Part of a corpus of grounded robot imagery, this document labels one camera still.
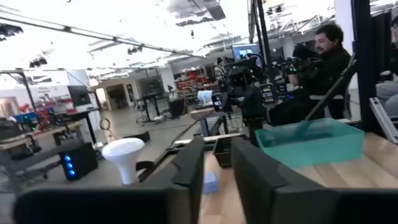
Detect monitor with blue screen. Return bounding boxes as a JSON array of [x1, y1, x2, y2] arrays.
[[231, 43, 261, 62]]

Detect wooden side table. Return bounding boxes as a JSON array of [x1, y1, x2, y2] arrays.
[[189, 105, 243, 138]]

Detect black vertical post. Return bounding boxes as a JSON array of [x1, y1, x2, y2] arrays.
[[350, 0, 377, 133]]

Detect silver aluminium extrusion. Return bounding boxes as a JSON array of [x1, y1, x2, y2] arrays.
[[368, 96, 398, 144]]

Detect teal translucent plastic bin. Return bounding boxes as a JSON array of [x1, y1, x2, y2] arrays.
[[254, 117, 366, 169]]

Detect lavender charger cube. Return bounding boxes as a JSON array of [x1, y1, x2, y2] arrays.
[[202, 171, 220, 195]]

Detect white mushroom lamp brass base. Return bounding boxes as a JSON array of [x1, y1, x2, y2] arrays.
[[101, 138, 146, 187]]

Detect red storage shelving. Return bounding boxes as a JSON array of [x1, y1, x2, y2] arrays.
[[174, 68, 208, 102]]

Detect black mesh basket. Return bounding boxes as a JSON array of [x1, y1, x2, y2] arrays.
[[212, 136, 234, 169]]

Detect white cylindrical object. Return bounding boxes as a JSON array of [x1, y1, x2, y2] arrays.
[[197, 90, 213, 106]]

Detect black handheld controller rig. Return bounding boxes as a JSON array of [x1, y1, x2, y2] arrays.
[[273, 43, 324, 85]]

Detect black ceiling light track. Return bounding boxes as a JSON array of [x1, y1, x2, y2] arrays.
[[0, 15, 203, 60]]

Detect person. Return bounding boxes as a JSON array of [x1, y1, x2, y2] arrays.
[[375, 14, 398, 118], [267, 23, 353, 127], [214, 57, 227, 82]]

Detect black monitor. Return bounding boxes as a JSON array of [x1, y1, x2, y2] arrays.
[[67, 85, 93, 107]]

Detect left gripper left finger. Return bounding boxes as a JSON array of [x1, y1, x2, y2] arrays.
[[12, 135, 205, 224]]

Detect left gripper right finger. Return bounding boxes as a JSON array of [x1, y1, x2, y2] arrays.
[[231, 136, 398, 224]]

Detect wooden workbench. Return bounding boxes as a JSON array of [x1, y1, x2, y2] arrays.
[[0, 119, 85, 150]]

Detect black box blue lights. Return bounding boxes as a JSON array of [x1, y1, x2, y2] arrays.
[[58, 142, 99, 182]]

